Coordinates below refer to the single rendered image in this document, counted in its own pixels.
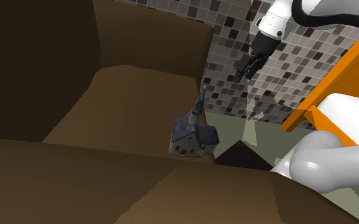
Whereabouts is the orange wooden furniture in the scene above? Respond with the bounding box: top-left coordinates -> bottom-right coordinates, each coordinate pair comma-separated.
281,41 -> 359,195

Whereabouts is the dark grey church figure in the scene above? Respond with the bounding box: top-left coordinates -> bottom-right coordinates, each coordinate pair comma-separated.
169,85 -> 221,158

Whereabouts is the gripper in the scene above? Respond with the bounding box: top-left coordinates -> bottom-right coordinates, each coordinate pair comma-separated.
234,31 -> 282,83

